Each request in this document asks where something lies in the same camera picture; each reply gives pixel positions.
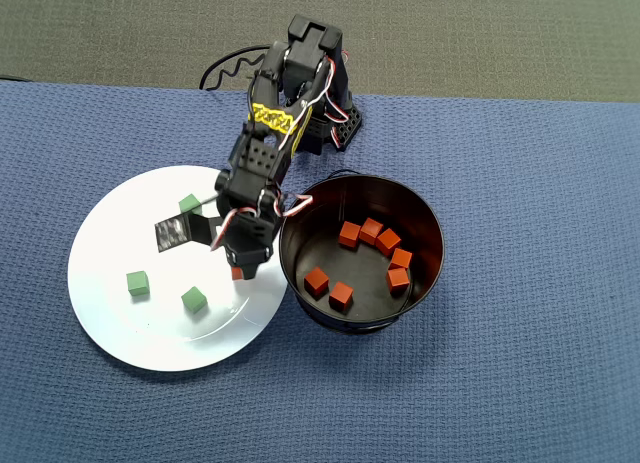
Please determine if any black camera cable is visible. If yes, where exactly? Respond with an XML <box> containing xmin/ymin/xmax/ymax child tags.
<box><xmin>198</xmin><ymin>44</ymin><xmax>272</xmax><ymax>92</ymax></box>

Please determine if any white round plate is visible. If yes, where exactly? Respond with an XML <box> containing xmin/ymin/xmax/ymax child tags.
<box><xmin>67</xmin><ymin>165</ymin><xmax>290</xmax><ymax>373</ymax></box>

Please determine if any white red arm servo wire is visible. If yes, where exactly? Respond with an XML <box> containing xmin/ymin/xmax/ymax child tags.
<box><xmin>277</xmin><ymin>52</ymin><xmax>351</xmax><ymax>152</ymax></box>

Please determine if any black metal bucket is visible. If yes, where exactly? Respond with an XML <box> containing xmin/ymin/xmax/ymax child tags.
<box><xmin>278</xmin><ymin>170</ymin><xmax>446</xmax><ymax>337</ymax></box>

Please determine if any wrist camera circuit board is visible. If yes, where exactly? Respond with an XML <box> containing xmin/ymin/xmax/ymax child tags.
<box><xmin>154</xmin><ymin>215</ymin><xmax>195</xmax><ymax>255</ymax></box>

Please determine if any blue woven cloth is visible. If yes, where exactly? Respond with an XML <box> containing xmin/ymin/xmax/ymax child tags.
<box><xmin>0</xmin><ymin>80</ymin><xmax>640</xmax><ymax>463</ymax></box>

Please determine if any white red gripper servo wire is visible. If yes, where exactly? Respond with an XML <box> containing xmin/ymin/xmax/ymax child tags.
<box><xmin>208</xmin><ymin>191</ymin><xmax>314</xmax><ymax>253</ymax></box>

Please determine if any green cube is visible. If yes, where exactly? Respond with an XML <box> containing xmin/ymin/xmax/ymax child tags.
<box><xmin>180</xmin><ymin>286</ymin><xmax>208</xmax><ymax>316</ymax></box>
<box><xmin>178</xmin><ymin>192</ymin><xmax>204</xmax><ymax>216</ymax></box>
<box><xmin>125</xmin><ymin>269</ymin><xmax>151</xmax><ymax>298</ymax></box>

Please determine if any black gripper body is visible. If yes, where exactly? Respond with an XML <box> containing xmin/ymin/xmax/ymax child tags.
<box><xmin>219</xmin><ymin>210</ymin><xmax>277</xmax><ymax>268</ymax></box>

